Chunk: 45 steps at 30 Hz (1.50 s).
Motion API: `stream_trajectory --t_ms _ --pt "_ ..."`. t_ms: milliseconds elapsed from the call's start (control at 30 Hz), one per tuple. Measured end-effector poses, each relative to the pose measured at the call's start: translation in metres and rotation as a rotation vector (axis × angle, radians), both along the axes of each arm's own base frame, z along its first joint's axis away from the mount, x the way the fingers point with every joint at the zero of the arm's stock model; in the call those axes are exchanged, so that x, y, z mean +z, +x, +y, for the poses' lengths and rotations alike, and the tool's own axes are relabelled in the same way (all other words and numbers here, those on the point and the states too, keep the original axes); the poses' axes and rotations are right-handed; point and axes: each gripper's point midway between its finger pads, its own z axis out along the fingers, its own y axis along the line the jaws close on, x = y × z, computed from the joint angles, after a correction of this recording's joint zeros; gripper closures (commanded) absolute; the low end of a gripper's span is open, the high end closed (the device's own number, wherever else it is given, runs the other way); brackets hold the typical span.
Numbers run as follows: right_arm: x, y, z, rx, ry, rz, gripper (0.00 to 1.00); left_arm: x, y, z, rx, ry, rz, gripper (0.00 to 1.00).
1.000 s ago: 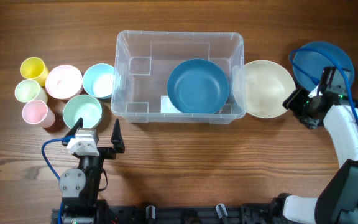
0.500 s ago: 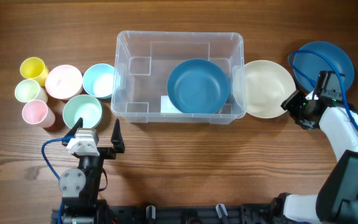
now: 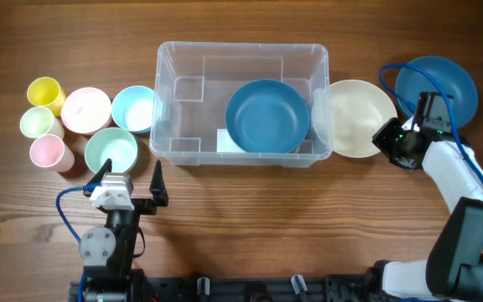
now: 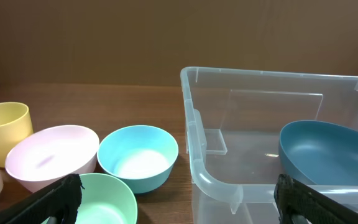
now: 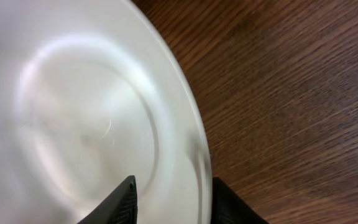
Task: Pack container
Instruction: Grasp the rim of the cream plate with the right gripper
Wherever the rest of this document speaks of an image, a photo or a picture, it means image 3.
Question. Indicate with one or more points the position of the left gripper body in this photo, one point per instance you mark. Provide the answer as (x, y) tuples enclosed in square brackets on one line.
[(126, 221)]

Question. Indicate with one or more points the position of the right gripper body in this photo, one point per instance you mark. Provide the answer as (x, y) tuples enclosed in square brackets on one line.
[(392, 140)]

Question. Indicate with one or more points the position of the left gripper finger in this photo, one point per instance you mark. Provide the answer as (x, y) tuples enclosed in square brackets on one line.
[(105, 168), (157, 186)]

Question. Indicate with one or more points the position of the mint green plastic bowl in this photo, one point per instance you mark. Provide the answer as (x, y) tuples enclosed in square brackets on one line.
[(116, 144)]

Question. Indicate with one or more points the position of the cream plastic plate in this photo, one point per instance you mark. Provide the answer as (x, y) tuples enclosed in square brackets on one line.
[(358, 110)]

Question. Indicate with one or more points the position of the dark blue plate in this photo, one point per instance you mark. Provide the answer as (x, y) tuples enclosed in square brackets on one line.
[(453, 78), (267, 116)]

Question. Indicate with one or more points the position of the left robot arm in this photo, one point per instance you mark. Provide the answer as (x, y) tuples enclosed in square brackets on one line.
[(108, 251)]

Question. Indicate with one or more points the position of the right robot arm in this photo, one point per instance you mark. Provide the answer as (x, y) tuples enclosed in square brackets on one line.
[(454, 267)]

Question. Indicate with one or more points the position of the pink plastic bowl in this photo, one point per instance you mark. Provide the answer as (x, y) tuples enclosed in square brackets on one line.
[(86, 111)]

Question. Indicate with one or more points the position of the pink plastic cup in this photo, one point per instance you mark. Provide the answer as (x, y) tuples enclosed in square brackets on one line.
[(50, 152)]

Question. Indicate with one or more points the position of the light blue plastic bowl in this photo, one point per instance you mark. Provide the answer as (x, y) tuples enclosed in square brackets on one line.
[(132, 109)]

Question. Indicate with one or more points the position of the white label in bin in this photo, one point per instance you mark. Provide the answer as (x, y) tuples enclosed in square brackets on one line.
[(224, 143)]

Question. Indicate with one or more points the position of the light green plastic cup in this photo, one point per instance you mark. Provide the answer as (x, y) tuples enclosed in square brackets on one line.
[(40, 121)]

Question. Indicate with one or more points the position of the yellow plastic cup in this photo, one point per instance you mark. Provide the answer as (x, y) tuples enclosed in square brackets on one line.
[(46, 92)]

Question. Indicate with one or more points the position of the clear plastic storage bin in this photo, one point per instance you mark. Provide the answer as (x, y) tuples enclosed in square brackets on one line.
[(196, 80)]

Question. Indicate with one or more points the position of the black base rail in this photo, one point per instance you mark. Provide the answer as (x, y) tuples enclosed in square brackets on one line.
[(329, 288)]

